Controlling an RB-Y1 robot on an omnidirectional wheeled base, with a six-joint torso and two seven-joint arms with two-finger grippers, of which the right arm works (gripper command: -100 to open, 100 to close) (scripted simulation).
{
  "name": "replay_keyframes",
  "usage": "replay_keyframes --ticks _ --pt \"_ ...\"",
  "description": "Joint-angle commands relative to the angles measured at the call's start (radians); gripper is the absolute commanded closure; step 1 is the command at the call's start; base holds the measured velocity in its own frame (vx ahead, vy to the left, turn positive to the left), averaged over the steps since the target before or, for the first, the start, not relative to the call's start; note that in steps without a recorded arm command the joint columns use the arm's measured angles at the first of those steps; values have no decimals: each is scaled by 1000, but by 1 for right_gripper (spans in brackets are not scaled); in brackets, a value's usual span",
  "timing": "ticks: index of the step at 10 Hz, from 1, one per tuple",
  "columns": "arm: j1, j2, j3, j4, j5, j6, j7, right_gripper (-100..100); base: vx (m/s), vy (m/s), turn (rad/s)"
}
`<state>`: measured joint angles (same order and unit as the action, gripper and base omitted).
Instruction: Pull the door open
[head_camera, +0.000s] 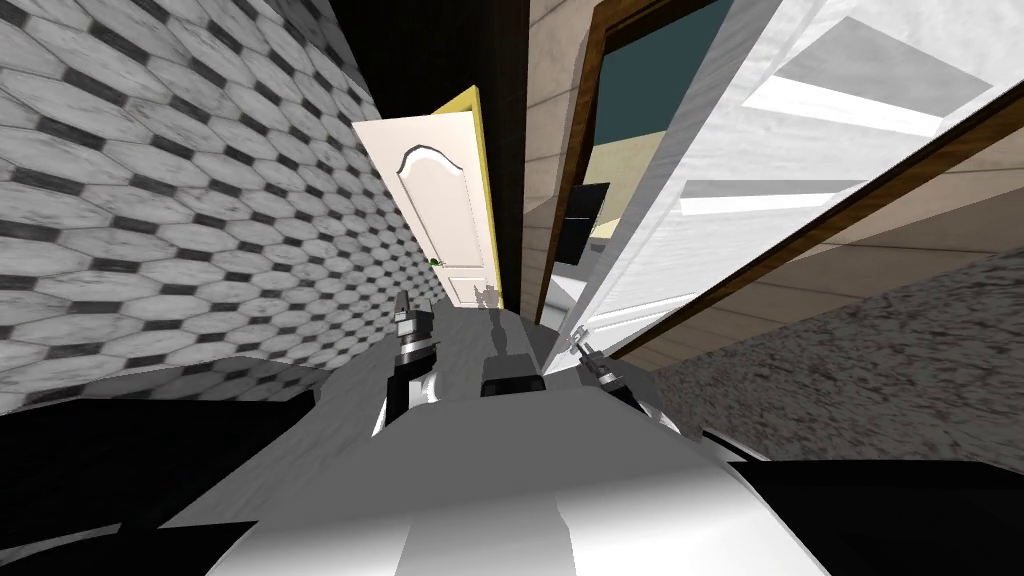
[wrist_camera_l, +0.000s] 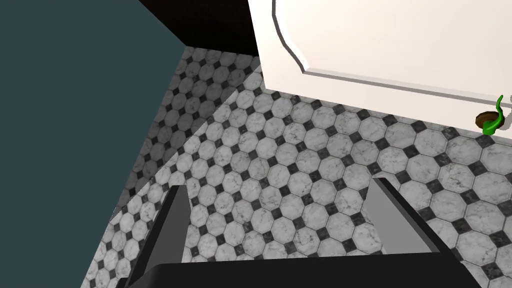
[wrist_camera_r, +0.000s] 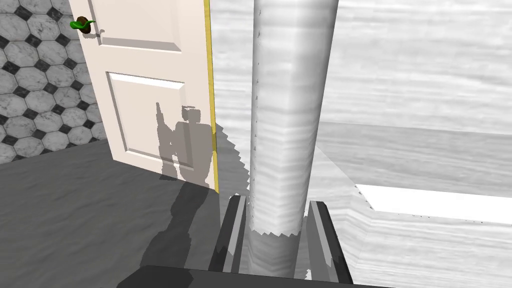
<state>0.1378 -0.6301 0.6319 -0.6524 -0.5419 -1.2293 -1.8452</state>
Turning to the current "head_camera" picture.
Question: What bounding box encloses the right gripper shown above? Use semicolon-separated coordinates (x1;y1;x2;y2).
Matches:
568;325;613;376

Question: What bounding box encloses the cream panelled door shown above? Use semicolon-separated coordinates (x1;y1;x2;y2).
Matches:
351;85;505;311

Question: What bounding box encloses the white door leaf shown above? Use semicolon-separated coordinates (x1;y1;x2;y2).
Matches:
542;0;1024;375

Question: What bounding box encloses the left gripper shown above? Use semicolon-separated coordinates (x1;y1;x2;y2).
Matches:
394;290;440;345

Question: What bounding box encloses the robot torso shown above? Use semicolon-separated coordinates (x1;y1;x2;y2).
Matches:
159;355;833;576

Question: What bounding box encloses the black flat panel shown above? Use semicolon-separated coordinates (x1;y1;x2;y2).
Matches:
554;181;612;267

